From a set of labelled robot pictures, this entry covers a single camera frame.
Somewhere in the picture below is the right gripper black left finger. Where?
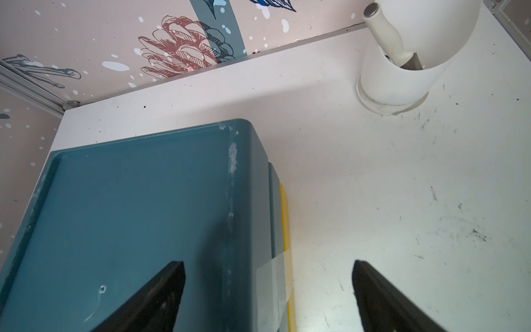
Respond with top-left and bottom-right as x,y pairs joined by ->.
93,261 -> 186,331

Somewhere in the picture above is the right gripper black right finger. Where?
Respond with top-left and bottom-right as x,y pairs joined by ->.
352,260 -> 445,332

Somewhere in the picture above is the teal drawer cabinet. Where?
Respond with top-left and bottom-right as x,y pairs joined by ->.
1,119 -> 293,331

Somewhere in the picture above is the white utensil holder cup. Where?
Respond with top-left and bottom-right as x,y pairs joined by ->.
356,1 -> 481,115

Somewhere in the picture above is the cream handled utensil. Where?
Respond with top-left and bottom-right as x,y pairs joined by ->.
363,2 -> 423,71

